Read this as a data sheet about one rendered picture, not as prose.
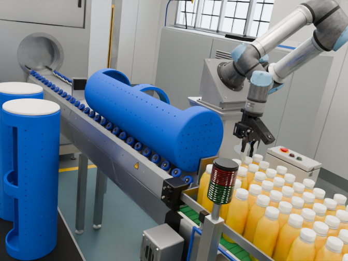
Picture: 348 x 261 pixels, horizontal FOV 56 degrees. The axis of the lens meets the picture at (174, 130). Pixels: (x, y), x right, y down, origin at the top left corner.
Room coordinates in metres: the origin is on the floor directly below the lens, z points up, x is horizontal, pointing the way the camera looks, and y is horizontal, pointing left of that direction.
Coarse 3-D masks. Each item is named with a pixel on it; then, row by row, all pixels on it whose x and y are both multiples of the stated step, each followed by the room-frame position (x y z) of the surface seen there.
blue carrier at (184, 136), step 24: (96, 72) 1.91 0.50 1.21; (120, 72) 1.97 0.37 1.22; (96, 96) 1.77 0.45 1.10; (120, 96) 1.61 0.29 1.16; (144, 96) 1.52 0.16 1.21; (120, 120) 1.57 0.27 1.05; (144, 120) 1.41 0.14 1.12; (168, 120) 1.31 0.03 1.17; (192, 120) 1.28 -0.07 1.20; (216, 120) 1.37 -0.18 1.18; (144, 144) 1.46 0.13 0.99; (168, 144) 1.26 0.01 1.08; (192, 144) 1.29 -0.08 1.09; (216, 144) 1.39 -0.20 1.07; (192, 168) 1.31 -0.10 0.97
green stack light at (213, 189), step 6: (210, 180) 0.74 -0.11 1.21; (210, 186) 0.73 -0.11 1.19; (216, 186) 0.72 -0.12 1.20; (222, 186) 0.72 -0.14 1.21; (228, 186) 0.72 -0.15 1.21; (234, 186) 0.73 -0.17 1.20; (210, 192) 0.73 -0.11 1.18; (216, 192) 0.72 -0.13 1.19; (222, 192) 0.72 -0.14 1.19; (228, 192) 0.72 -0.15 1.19; (210, 198) 0.73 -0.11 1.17; (216, 198) 0.72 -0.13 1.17; (222, 198) 0.72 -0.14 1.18; (228, 198) 0.72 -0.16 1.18; (222, 204) 0.72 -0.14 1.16
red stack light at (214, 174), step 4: (212, 168) 0.74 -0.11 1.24; (216, 168) 0.73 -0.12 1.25; (212, 172) 0.74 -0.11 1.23; (216, 172) 0.73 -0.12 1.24; (220, 172) 0.72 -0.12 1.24; (224, 172) 0.72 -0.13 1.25; (228, 172) 0.72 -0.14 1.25; (232, 172) 0.72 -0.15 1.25; (236, 172) 0.73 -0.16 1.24; (212, 176) 0.73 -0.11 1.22; (216, 176) 0.72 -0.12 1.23; (220, 176) 0.72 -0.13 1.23; (224, 176) 0.72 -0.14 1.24; (228, 176) 0.72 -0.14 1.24; (232, 176) 0.72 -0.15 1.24; (236, 176) 0.73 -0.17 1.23; (212, 180) 0.73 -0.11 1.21; (216, 180) 0.72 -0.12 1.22; (220, 180) 0.72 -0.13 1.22; (224, 180) 0.72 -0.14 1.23; (228, 180) 0.72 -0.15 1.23; (232, 180) 0.72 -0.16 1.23; (220, 184) 0.72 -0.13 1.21; (224, 184) 0.72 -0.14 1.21; (228, 184) 0.72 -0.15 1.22; (232, 184) 0.72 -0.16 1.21
